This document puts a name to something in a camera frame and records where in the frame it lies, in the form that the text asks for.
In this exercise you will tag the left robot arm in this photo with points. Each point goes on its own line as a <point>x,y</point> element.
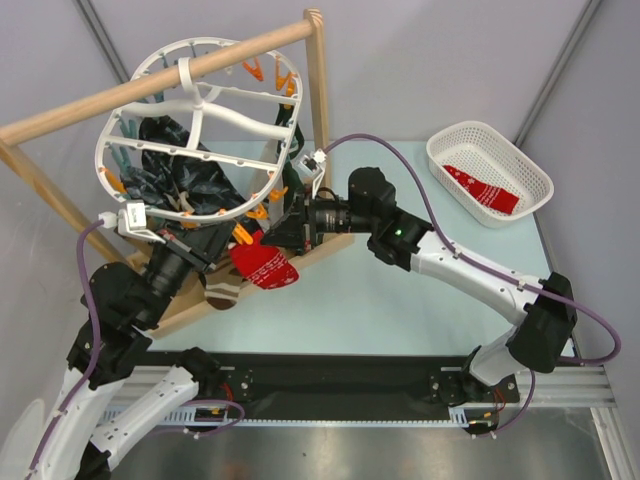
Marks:
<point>123,306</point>

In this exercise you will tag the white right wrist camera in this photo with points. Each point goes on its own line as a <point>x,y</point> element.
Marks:
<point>312,168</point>

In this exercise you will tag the white plastic clip hanger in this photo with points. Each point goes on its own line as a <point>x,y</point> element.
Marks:
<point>226,118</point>

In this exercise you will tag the orange clothespin on rim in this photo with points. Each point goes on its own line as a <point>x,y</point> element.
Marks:
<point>277,194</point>

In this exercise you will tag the red patterned sock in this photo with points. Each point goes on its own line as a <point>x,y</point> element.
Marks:
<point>263,265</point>
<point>490,196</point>

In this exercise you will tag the orange plastic clothespin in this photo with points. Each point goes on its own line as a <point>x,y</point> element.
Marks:
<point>241,235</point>

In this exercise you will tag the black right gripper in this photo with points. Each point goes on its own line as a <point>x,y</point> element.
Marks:
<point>305,222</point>

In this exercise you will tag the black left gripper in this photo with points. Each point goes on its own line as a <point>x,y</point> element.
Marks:
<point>202,245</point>

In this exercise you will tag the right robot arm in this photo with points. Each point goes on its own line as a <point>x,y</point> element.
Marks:
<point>538,310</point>

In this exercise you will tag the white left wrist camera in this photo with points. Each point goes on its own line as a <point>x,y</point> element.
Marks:
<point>131,222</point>

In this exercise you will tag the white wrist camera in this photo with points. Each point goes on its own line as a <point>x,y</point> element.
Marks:
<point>131,222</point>
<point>312,168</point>

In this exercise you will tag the green and white t-shirt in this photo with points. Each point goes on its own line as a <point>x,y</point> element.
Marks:
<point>290,179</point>

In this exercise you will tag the white perforated plastic basket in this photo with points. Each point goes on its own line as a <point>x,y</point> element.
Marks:
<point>484,153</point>

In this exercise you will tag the dark leaf-print shorts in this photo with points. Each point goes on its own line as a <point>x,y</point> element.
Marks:
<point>181,183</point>

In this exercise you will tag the aluminium frame rail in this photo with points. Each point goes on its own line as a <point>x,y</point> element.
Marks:
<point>434,403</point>

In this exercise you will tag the brown striped sock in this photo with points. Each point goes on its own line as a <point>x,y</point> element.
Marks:
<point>222,288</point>

